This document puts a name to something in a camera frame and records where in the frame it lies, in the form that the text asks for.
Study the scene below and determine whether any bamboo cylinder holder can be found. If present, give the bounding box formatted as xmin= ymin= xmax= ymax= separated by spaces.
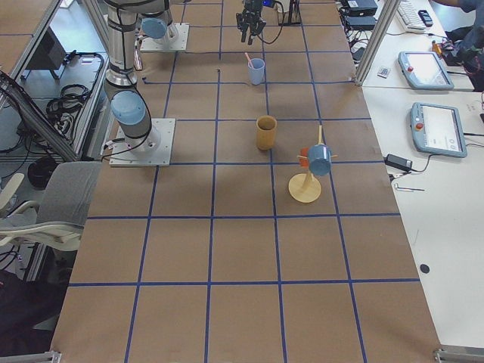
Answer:
xmin=256 ymin=115 xmax=278 ymax=150

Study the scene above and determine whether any teach pendant near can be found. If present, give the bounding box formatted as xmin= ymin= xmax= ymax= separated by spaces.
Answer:
xmin=410 ymin=102 xmax=467 ymax=158

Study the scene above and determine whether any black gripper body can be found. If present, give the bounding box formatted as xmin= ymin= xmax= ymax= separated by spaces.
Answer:
xmin=236 ymin=0 xmax=265 ymax=34

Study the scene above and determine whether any blue plastic cup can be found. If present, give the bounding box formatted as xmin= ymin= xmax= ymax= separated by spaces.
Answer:
xmin=247 ymin=58 xmax=265 ymax=85

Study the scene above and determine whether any black wire mug rack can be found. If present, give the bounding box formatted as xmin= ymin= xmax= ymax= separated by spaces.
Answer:
xmin=279 ymin=0 xmax=302 ymax=26

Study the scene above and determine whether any teach pendant far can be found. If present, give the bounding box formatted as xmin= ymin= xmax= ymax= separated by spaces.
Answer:
xmin=398 ymin=51 xmax=455 ymax=91

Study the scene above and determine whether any blue mug on tree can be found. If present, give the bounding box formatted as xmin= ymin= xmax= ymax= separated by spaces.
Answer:
xmin=307 ymin=144 xmax=331 ymax=176

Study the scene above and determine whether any aluminium frame post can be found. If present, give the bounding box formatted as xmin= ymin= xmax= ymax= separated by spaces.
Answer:
xmin=354 ymin=0 xmax=400 ymax=86

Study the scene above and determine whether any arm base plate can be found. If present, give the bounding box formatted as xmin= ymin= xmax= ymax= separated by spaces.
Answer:
xmin=109 ymin=118 xmax=175 ymax=167
xmin=140 ymin=19 xmax=189 ymax=52

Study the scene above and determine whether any pink chopstick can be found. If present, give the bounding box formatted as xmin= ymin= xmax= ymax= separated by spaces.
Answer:
xmin=244 ymin=52 xmax=254 ymax=69

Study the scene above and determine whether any black power adapter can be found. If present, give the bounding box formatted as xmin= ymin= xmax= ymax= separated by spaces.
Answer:
xmin=384 ymin=154 xmax=413 ymax=172

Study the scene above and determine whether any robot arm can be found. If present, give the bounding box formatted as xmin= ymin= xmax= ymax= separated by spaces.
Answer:
xmin=141 ymin=1 xmax=273 ymax=47
xmin=104 ymin=1 xmax=172 ymax=153

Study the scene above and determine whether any teach pendant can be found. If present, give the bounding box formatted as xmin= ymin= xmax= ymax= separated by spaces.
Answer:
xmin=398 ymin=51 xmax=455 ymax=91
xmin=410 ymin=102 xmax=467 ymax=158

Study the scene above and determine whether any red mug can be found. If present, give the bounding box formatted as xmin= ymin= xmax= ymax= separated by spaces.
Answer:
xmin=298 ymin=147 xmax=309 ymax=169

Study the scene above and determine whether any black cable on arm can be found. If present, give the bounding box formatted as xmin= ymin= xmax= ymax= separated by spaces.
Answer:
xmin=259 ymin=0 xmax=287 ymax=45

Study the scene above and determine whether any grey office chair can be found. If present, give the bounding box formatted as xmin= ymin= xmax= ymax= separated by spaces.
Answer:
xmin=1 ymin=161 xmax=101 ymax=251

